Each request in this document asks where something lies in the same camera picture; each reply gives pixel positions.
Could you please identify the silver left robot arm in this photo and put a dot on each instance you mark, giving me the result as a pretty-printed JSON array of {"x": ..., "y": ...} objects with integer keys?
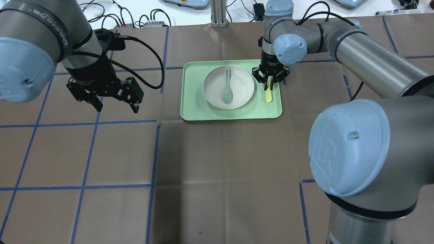
[{"x": 38, "y": 34}]

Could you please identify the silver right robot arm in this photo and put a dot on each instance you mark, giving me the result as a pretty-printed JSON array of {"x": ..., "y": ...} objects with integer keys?
[{"x": 371, "y": 158}]

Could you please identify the white round plate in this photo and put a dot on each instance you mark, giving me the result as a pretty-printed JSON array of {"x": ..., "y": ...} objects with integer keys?
[{"x": 242, "y": 85}]

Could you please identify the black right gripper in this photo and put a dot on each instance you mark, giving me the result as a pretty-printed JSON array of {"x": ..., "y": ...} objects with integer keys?
[{"x": 270, "y": 64}]

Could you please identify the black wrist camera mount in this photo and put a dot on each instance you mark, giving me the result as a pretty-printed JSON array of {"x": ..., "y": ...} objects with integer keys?
[{"x": 109, "y": 40}]

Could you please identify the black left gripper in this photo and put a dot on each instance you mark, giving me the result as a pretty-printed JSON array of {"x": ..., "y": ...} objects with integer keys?
[{"x": 93, "y": 75}]

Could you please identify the black power adapter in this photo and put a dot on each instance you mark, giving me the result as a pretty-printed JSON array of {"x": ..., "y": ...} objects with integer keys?
[{"x": 259, "y": 11}]

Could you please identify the yellow plastic fork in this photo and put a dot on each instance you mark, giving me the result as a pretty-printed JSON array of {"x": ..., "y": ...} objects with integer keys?
[{"x": 268, "y": 91}]

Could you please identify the light green plastic tray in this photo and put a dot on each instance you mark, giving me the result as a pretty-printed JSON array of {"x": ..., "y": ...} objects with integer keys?
[{"x": 195, "y": 107}]

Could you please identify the aluminium frame post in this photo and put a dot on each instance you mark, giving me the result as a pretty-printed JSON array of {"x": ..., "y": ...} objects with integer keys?
[{"x": 218, "y": 14}]

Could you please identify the grey-green plastic spoon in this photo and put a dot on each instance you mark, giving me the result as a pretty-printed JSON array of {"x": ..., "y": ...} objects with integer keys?
[{"x": 227, "y": 96}]

